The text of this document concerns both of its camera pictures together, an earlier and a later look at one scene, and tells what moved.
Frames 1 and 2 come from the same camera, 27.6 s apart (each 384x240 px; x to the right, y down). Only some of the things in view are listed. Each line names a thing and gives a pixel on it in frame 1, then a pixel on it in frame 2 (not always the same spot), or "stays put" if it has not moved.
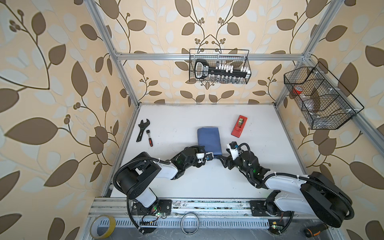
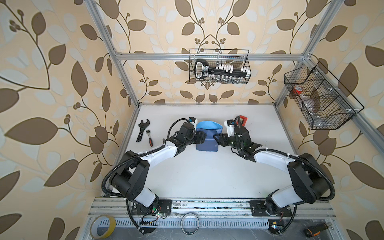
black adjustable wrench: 143,126 stays put
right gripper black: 227,160 → 223,137
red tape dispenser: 239,126 stays put
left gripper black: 197,149 → 200,137
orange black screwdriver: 315,230 stays put
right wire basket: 324,103 stays put
